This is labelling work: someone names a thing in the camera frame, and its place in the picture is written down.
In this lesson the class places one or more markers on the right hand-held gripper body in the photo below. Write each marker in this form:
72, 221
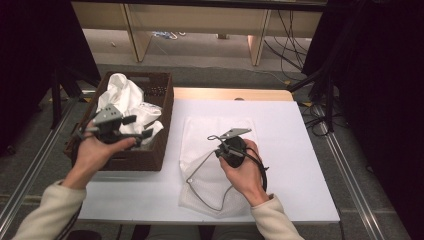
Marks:
237, 150

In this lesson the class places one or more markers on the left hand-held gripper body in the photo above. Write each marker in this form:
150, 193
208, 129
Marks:
106, 116

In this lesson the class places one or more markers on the metal floor rail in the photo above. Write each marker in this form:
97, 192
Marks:
33, 166
353, 186

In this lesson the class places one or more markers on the black curtain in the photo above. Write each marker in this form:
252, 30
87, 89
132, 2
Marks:
33, 50
383, 83

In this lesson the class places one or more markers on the person's right hand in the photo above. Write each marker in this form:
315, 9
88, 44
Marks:
248, 180

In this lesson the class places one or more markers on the blue and white floor item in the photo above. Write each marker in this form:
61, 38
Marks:
163, 34

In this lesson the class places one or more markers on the white garment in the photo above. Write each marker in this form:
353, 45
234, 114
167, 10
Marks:
125, 93

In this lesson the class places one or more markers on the black metal stand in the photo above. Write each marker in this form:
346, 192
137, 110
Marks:
55, 100

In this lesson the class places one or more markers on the black tripod stand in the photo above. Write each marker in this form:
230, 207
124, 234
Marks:
328, 96

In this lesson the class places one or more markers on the light wooden background desk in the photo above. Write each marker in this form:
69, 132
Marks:
200, 20

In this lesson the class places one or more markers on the brown woven basket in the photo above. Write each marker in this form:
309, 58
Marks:
140, 160

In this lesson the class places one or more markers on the light wooden table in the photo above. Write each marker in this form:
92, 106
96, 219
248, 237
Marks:
216, 94

